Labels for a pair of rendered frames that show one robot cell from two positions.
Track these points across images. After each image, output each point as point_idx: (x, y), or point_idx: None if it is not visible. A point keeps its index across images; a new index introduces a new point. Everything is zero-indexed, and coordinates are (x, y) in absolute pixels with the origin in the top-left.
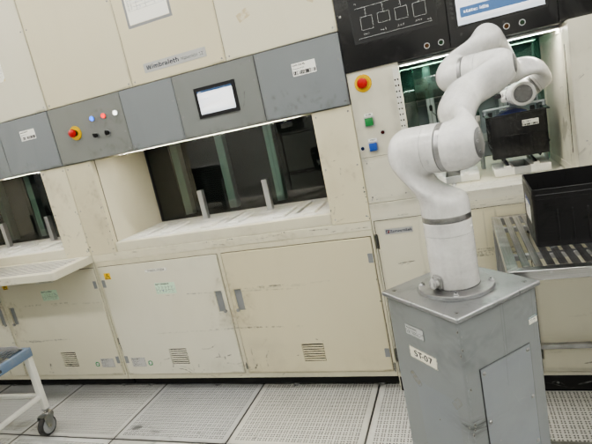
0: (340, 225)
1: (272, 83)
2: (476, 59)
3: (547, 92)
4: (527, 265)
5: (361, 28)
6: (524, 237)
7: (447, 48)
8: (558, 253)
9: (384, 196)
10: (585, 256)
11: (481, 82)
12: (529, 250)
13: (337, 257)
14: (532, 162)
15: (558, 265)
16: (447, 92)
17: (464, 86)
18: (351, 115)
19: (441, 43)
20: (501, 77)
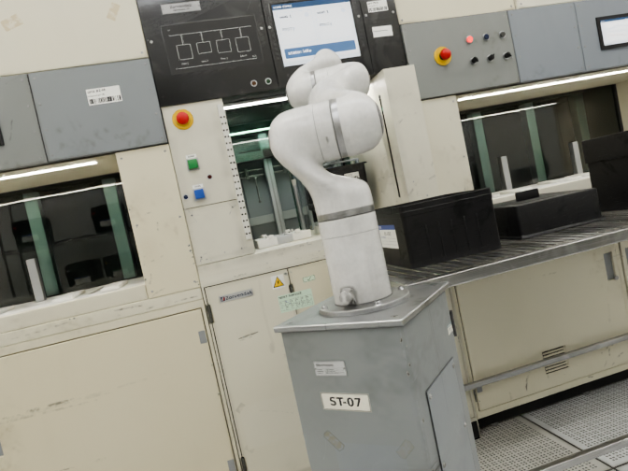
0: (160, 298)
1: (57, 111)
2: (331, 70)
3: (354, 157)
4: (421, 278)
5: (178, 57)
6: (390, 268)
7: (275, 88)
8: (438, 267)
9: (216, 254)
10: (467, 264)
11: (346, 85)
12: (407, 272)
13: (157, 343)
14: None
15: (451, 272)
16: (317, 88)
17: (335, 83)
18: (169, 156)
19: (269, 82)
20: (361, 85)
